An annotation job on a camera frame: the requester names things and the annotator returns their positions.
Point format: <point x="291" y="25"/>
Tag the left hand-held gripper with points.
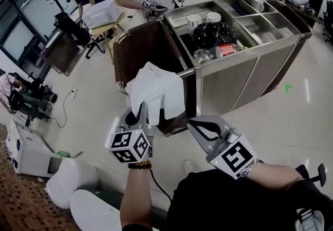
<point x="130" y="146"/>

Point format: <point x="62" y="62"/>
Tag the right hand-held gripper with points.
<point x="234" y="157"/>

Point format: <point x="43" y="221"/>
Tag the white cloth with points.
<point x="153" y="87"/>

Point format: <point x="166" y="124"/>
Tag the brown cart bag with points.
<point x="145" y="42"/>

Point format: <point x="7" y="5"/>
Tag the person's right forearm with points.
<point x="273" y="175"/>

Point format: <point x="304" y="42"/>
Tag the person's left forearm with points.
<point x="136" y="193"/>

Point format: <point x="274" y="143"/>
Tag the stainless steel housekeeping cart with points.
<point x="229" y="84"/>

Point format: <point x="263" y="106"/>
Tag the black plastic bag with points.
<point x="213" y="33"/>

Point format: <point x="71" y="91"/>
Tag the silver wristwatch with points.
<point x="248" y="172"/>

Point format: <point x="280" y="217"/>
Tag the white power strip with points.
<point x="73" y="93"/>

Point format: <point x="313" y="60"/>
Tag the person's black clothing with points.
<point x="221" y="204"/>

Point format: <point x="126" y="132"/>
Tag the clear bottle red label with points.
<point x="226" y="50"/>

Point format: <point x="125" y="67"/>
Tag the white toilet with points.
<point x="70" y="180"/>

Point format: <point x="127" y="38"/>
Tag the brown wooden desk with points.
<point x="62" y="58"/>

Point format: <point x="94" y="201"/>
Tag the white low cabinet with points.
<point x="31" y="146"/>

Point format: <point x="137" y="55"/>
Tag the white cup dark rim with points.
<point x="194" y="22"/>
<point x="213" y="17"/>

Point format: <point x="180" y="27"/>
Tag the white rectangular box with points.
<point x="101" y="12"/>

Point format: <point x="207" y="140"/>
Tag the person's grey white shoe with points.
<point x="309" y="220"/>

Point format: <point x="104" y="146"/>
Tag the dark framed glass window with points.
<point x="23" y="3"/>

